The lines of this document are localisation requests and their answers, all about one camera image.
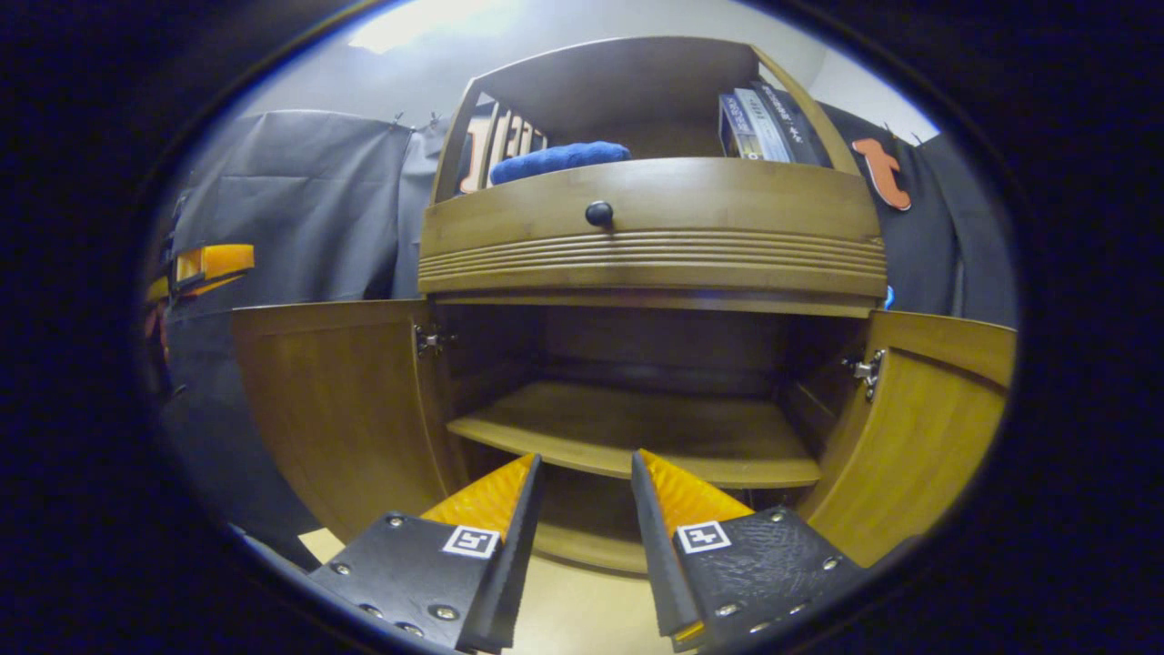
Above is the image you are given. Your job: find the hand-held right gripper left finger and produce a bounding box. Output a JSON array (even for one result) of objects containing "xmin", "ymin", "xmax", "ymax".
[{"xmin": 307, "ymin": 452, "xmax": 545, "ymax": 654}]

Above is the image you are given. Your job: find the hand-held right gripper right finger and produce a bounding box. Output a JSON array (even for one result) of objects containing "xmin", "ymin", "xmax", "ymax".
[{"xmin": 630, "ymin": 449, "xmax": 868, "ymax": 653}]

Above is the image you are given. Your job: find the wooden cabinet door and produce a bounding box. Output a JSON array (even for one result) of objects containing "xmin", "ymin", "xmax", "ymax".
[
  {"xmin": 229, "ymin": 300, "xmax": 465, "ymax": 545},
  {"xmin": 800, "ymin": 309, "xmax": 1018, "ymax": 569}
]

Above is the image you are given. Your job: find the wooden double-door shoe cabinet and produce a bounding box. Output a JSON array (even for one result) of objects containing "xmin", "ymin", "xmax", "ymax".
[{"xmin": 229, "ymin": 36, "xmax": 1018, "ymax": 576}]

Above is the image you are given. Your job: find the wooden cabinet drawer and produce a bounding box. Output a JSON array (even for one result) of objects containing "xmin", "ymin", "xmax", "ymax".
[{"xmin": 416, "ymin": 157, "xmax": 889, "ymax": 319}]

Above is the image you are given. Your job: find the black backdrop cloth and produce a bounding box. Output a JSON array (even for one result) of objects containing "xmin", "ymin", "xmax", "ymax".
[{"xmin": 150, "ymin": 105, "xmax": 1015, "ymax": 565}]

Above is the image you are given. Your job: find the wooden inner shelf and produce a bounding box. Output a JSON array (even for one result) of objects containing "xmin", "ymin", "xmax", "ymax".
[{"xmin": 446, "ymin": 380, "xmax": 822, "ymax": 489}]

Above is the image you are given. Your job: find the blue folded towel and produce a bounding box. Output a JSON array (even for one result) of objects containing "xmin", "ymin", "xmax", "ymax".
[{"xmin": 489, "ymin": 141, "xmax": 632, "ymax": 186}]

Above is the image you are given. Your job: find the blue-grey book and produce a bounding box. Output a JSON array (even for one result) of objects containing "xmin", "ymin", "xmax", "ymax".
[{"xmin": 718, "ymin": 93, "xmax": 760, "ymax": 161}]

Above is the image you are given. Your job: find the pale spine book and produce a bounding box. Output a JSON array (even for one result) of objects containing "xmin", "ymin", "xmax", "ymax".
[{"xmin": 735, "ymin": 87, "xmax": 794, "ymax": 164}]

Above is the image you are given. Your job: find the dark spine book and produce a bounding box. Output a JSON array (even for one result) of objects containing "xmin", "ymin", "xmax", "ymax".
[{"xmin": 755, "ymin": 80, "xmax": 834, "ymax": 168}]

